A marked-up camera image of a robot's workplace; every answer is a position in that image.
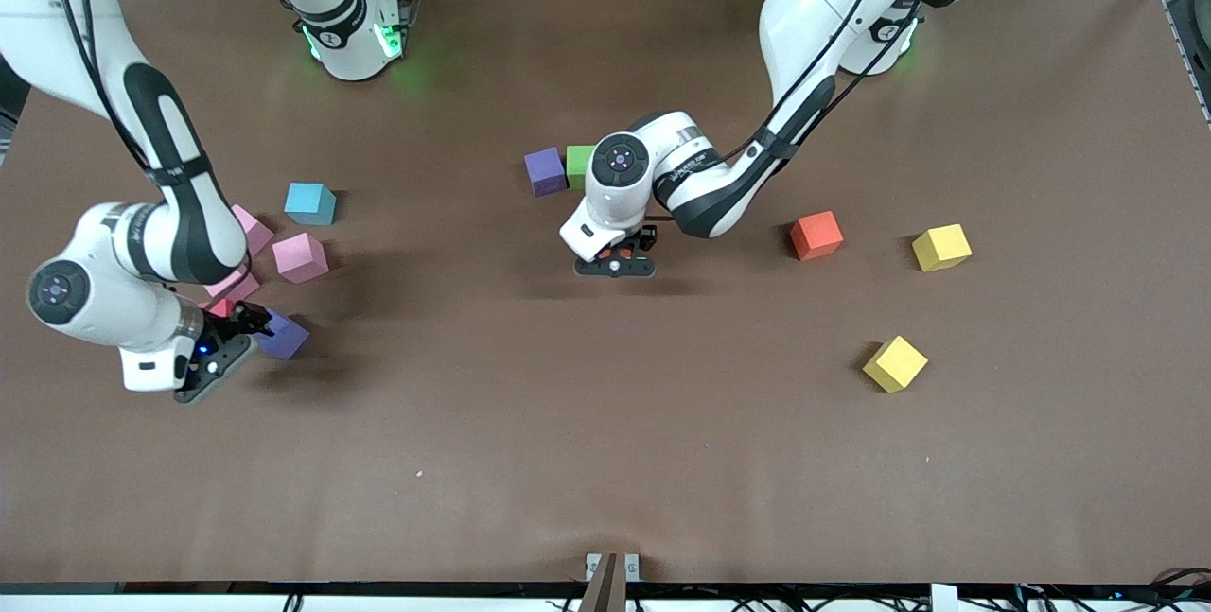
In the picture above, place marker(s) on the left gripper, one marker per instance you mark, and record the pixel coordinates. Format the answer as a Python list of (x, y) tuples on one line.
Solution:
[(645, 238)]

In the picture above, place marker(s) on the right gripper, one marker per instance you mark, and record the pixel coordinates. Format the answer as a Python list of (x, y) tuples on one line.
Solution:
[(230, 325)]

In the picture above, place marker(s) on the orange foam cube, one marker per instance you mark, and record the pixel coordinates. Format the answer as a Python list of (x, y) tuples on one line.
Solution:
[(816, 236), (620, 253)]

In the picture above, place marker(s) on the red foam cube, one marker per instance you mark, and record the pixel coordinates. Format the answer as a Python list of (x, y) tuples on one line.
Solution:
[(222, 308)]

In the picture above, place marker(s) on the purple foam cube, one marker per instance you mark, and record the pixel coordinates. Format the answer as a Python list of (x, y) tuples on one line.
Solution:
[(545, 171), (288, 338)]

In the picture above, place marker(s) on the green foam cube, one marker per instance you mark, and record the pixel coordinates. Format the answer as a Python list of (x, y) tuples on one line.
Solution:
[(577, 166)]

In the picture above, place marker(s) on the yellow foam cube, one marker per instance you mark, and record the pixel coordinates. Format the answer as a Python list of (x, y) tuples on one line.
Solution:
[(941, 248), (895, 364)]

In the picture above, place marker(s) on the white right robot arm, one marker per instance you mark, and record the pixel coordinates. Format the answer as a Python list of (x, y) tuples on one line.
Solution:
[(95, 300)]

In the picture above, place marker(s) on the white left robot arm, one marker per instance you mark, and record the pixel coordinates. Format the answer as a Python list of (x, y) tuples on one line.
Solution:
[(814, 16)]

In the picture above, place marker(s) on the pink foam cube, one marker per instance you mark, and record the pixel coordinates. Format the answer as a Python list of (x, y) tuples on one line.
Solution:
[(300, 257), (242, 288), (257, 234)]

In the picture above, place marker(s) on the light blue foam cube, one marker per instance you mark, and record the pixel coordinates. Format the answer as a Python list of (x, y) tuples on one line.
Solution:
[(309, 203)]

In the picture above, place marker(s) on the brown table cover sheet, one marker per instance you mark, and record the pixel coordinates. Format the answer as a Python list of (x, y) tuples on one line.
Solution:
[(605, 423)]

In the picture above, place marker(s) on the white label tag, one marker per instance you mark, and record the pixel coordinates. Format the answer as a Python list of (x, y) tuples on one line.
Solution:
[(943, 599)]

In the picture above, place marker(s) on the metal post bracket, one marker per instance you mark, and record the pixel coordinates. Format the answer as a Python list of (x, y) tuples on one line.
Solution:
[(612, 584)]

